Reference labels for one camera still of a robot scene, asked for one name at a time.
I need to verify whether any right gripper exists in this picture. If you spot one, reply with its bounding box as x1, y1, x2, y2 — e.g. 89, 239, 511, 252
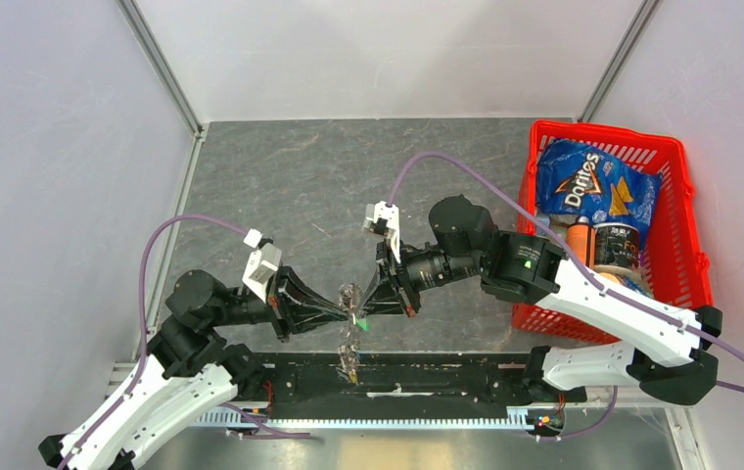
355, 234, 483, 316

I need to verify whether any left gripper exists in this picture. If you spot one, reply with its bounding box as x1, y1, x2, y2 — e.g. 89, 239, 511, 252
208, 258, 350, 341

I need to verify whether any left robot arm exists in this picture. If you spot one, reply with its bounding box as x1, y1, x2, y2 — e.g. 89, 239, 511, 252
38, 266, 347, 469

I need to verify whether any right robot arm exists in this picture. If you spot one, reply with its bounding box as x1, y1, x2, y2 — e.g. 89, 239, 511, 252
363, 196, 722, 405

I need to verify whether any orange bottle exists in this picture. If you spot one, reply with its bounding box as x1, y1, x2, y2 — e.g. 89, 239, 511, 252
565, 215, 596, 269

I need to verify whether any blue Doritos chip bag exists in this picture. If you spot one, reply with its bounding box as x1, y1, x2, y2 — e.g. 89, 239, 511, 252
535, 138, 662, 235

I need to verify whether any yellow sponge ball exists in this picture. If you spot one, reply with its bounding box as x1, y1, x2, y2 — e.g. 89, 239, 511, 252
598, 272, 628, 286

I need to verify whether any black can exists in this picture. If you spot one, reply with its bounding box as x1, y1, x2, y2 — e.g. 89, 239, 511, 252
594, 222, 640, 269

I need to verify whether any red plastic basket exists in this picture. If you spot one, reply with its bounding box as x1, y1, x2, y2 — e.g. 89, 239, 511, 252
518, 119, 714, 307

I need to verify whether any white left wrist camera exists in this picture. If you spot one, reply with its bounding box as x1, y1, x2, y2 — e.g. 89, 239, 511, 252
242, 229, 282, 303

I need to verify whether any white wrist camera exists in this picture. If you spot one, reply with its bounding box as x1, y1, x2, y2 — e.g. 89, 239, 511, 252
242, 229, 282, 303
362, 201, 401, 263

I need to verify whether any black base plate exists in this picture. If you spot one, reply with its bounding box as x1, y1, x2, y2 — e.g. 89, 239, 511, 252
235, 352, 587, 420

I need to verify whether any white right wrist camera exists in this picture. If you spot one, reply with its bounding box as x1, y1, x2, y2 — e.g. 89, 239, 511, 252
362, 201, 401, 263

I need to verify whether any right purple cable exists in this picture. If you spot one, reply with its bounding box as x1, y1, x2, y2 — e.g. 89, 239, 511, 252
388, 151, 744, 397

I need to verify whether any purple cable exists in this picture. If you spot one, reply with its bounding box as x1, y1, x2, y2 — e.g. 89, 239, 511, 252
388, 151, 744, 397
57, 214, 254, 470

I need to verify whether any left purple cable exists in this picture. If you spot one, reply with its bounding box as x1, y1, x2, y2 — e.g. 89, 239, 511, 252
57, 214, 254, 470

